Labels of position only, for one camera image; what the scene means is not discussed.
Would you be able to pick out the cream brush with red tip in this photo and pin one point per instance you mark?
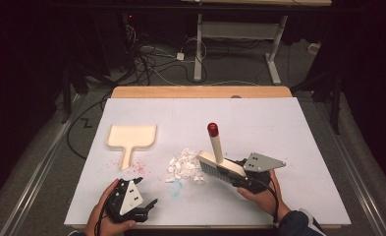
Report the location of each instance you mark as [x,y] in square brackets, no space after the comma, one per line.
[217,147]

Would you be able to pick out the scattered red specks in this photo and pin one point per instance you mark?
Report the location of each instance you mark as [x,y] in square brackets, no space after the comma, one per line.
[138,168]

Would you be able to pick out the black metal stand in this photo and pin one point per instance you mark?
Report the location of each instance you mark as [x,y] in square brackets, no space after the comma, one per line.
[335,105]

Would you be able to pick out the white metal desk frame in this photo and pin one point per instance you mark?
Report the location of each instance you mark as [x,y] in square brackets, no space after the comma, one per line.
[239,30]

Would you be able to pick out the aluminium floor rail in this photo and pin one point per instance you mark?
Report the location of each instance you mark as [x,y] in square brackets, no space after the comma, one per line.
[357,177]
[40,170]

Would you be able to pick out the wooden table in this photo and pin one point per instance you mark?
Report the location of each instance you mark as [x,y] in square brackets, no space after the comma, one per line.
[180,91]

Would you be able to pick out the cream dustpan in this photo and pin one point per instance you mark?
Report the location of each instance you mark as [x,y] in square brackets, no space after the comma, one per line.
[131,136]

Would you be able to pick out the white power adapter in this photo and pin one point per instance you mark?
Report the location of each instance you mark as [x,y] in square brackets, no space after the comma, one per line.
[180,56]

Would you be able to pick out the pile of white paper scraps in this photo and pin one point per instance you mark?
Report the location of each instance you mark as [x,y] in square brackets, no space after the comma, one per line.
[184,164]

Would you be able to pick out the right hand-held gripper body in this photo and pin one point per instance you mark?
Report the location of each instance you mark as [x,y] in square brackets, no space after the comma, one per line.
[262,162]

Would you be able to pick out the white table cover sheet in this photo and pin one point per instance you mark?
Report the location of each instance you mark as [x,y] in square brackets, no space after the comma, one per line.
[230,114]

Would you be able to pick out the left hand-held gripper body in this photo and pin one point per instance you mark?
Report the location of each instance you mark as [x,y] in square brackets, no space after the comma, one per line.
[126,201]

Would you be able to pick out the small white box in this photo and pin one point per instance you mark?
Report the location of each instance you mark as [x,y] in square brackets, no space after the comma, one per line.
[314,48]

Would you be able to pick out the person's right hand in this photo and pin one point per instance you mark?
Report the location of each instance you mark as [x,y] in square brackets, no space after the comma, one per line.
[269,203]

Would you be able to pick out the person's left hand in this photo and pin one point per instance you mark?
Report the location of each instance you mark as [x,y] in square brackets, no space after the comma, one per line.
[103,227]

